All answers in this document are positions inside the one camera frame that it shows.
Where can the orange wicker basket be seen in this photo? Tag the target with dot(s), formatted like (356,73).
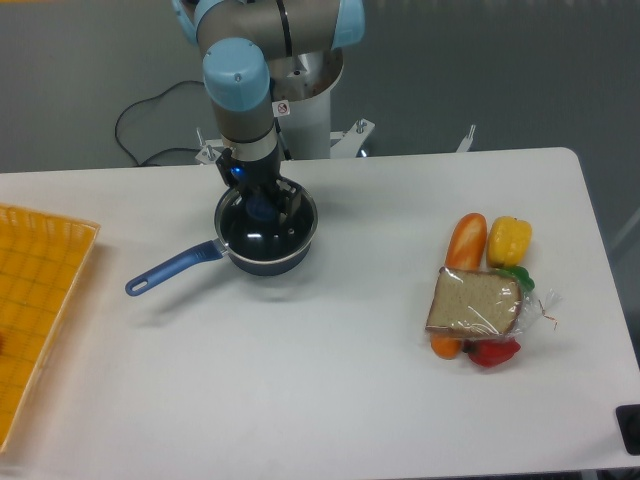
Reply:
(42,257)

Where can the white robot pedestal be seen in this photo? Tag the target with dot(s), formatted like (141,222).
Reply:
(265,98)

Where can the orange bread roll toy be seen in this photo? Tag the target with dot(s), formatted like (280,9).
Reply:
(467,243)

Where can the yellow bell pepper toy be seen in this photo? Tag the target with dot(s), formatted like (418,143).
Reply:
(508,242)

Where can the glass lid blue knob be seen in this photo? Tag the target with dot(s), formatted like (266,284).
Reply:
(253,230)

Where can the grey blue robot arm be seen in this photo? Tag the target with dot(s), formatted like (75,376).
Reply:
(293,26)

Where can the black corner object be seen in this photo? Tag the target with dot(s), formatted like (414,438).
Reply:
(628,418)

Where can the white table bracket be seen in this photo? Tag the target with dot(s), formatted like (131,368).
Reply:
(467,141)

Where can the small orange toy vegetable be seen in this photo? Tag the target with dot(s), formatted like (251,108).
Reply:
(445,347)

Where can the dark blue saucepan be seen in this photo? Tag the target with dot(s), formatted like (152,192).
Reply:
(210,250)

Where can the bagged sliced bread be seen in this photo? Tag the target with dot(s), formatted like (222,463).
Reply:
(485,305)

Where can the red bell pepper toy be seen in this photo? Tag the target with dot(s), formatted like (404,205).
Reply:
(491,353)

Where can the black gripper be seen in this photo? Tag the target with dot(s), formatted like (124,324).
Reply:
(262,177)

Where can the green bell pepper toy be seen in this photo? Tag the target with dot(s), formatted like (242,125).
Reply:
(522,275)

